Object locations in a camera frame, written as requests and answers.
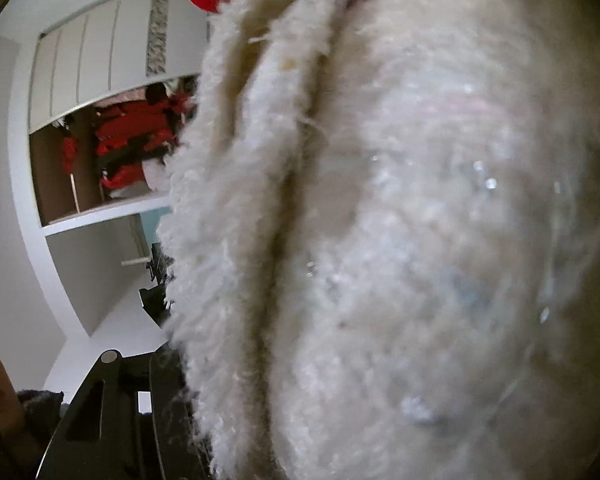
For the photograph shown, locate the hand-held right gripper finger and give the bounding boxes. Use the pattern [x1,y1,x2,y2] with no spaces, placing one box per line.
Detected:
[35,347,216,480]

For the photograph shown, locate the white fuzzy jacket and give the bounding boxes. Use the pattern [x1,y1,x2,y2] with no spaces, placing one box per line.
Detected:
[157,0,600,480]

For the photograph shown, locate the hanging red clothes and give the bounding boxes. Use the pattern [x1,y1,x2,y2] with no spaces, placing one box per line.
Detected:
[62,85,198,196]

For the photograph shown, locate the white wardrobe sliding door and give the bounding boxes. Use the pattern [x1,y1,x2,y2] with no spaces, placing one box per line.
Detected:
[27,0,212,133]

